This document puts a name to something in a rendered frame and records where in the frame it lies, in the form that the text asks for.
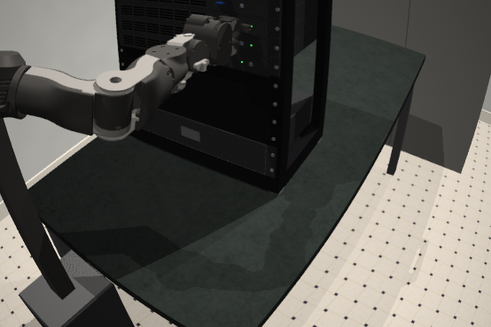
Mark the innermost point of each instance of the black server rack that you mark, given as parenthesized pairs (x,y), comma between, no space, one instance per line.
(236,121)

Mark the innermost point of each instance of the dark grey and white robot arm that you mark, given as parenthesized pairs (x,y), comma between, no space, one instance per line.
(69,102)

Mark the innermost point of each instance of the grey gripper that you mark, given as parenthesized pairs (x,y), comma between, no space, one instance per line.
(223,43)

